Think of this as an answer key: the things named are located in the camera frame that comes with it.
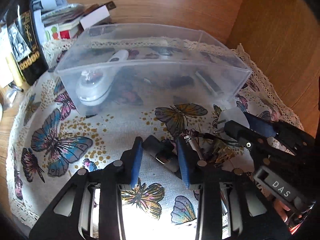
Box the white power adapter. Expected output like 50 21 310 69
214 107 249 133

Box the small black rectangular device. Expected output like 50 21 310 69
142 135 180 174

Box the person's right hand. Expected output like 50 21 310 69
272 199 295 223

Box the metal cylindrical connector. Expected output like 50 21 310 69
184 135 204 160

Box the dark flat rectangular bar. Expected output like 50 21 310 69
195 70 223 96

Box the butterfly print lace cloth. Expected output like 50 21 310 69
6 40 302 239

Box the white handheld lint remover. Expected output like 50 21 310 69
75 49 129 106

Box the clear plastic storage box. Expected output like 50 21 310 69
55 23 252 115

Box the dark wine bottle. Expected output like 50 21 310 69
6 0 48 86

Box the stack of books and papers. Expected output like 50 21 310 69
31 0 116 44

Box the white box on books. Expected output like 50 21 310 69
80 5 111 30

